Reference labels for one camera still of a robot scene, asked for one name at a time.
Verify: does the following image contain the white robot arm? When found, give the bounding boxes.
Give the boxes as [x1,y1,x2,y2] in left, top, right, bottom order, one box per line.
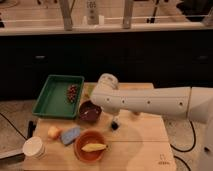
[90,73,213,171]

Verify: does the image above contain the purple bowl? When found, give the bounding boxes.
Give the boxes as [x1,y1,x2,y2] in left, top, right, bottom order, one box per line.
[79,100,102,122]

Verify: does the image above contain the orange bowl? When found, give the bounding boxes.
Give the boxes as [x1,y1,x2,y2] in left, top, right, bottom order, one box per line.
[74,130,107,163]

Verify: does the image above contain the green yellow small object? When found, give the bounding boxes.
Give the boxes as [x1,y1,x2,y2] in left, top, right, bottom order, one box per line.
[85,85,95,99]

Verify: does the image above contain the red grape bunch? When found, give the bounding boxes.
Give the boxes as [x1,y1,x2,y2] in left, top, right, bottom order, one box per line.
[67,85,77,103]

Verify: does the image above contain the green plastic tray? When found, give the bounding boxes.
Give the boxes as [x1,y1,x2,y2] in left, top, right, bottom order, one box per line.
[33,75,84,119]

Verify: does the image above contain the yellow banana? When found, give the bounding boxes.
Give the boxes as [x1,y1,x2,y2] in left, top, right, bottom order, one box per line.
[82,143,107,152]

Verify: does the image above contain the blue sponge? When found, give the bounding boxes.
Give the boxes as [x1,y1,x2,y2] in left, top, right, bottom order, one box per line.
[61,127,81,145]

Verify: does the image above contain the yellow apple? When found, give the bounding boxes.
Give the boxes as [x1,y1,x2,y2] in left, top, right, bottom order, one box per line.
[48,126,61,139]

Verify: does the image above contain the black object beside table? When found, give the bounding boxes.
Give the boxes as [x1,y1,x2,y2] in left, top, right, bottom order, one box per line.
[27,121,36,139]

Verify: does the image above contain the white paper cup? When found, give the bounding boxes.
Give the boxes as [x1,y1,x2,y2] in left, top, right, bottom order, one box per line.
[22,136,45,158]

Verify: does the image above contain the right wooden post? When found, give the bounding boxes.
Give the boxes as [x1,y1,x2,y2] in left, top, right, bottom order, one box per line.
[122,0,134,29]

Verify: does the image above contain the wooden post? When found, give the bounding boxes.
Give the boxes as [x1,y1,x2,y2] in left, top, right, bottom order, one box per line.
[122,0,134,29]
[59,0,73,31]

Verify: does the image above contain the left wooden post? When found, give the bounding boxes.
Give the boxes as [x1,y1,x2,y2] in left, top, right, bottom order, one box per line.
[59,0,73,31]

